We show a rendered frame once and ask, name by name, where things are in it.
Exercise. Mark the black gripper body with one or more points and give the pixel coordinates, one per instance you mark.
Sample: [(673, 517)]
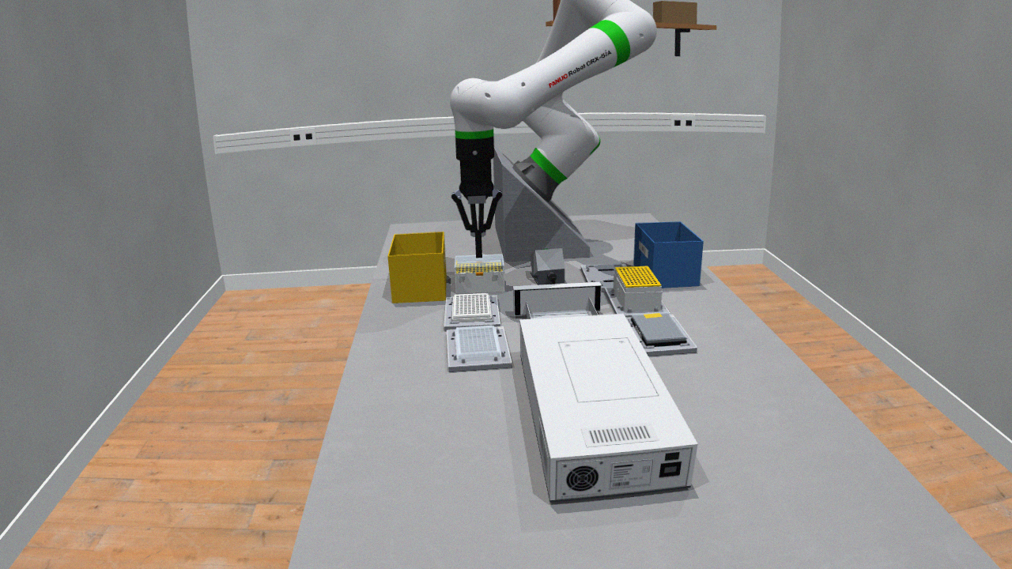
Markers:
[(475, 172)]

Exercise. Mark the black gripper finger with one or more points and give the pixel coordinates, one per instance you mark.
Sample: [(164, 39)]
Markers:
[(473, 228), (497, 194)]

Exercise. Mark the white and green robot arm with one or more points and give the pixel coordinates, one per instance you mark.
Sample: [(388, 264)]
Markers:
[(596, 45)]

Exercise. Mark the blue bin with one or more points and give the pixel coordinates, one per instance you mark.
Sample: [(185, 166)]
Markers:
[(675, 263)]

